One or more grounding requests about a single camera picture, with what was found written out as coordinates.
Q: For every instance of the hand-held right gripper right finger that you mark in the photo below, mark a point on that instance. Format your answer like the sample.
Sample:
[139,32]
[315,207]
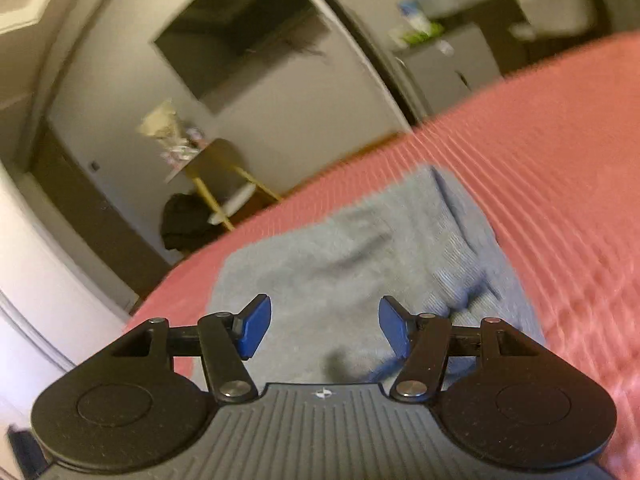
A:
[392,325]

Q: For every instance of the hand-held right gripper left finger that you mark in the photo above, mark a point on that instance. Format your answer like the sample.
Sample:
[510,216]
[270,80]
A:
[255,325]

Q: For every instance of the grey pants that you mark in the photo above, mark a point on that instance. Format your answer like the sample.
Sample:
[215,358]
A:
[325,270]

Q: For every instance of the black bag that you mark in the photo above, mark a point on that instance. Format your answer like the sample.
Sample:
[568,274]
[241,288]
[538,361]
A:
[185,225]

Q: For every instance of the yellow-legged stool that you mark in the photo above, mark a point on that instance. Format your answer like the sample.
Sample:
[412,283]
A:
[220,165]

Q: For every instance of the beige paper bag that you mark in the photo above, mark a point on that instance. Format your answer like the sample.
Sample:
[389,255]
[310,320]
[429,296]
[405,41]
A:
[161,121]

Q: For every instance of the pink ribbed blanket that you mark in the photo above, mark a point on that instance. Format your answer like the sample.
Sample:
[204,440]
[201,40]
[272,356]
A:
[550,160]

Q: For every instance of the grey dresser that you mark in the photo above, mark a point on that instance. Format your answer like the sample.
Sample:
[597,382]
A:
[450,70]

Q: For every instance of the green packet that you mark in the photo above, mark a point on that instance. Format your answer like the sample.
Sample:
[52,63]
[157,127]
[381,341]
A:
[417,35]

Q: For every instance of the blue and white container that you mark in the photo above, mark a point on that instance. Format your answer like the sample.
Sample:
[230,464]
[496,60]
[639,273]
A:
[414,16]

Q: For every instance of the grey cloth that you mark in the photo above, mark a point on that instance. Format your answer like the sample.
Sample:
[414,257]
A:
[555,2]

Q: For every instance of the dark wall television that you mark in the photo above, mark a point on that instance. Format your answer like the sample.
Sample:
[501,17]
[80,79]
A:
[240,30]

